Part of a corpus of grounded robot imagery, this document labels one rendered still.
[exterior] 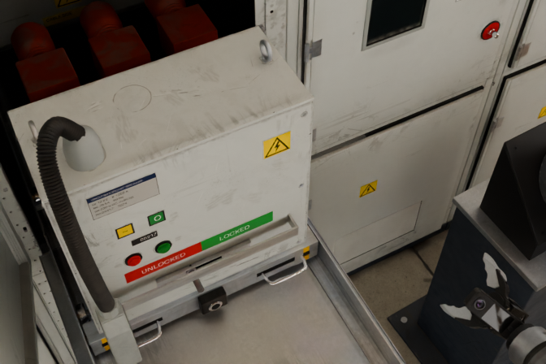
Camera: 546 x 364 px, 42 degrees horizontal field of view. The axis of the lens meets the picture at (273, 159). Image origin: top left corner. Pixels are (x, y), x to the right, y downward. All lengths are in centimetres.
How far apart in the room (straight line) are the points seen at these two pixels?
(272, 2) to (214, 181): 42
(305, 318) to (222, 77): 60
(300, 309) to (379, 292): 103
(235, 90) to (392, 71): 66
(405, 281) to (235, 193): 142
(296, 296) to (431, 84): 71
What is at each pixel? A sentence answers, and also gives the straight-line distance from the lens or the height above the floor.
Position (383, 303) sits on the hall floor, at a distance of 263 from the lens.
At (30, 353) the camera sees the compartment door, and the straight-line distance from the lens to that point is 169.
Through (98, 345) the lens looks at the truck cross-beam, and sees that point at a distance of 158.
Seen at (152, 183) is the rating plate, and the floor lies 134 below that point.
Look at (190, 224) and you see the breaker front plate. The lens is 137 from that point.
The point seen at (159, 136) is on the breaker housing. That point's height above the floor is 139.
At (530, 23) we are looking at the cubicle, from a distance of 212.
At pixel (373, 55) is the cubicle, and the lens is 176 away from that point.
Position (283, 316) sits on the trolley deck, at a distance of 163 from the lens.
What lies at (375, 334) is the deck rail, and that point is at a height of 89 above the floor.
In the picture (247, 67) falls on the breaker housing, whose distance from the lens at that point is 133.
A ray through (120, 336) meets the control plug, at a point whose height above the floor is 109.
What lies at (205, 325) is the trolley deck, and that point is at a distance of 163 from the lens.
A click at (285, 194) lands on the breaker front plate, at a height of 114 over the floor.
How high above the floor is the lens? 231
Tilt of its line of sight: 51 degrees down
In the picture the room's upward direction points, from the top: straight up
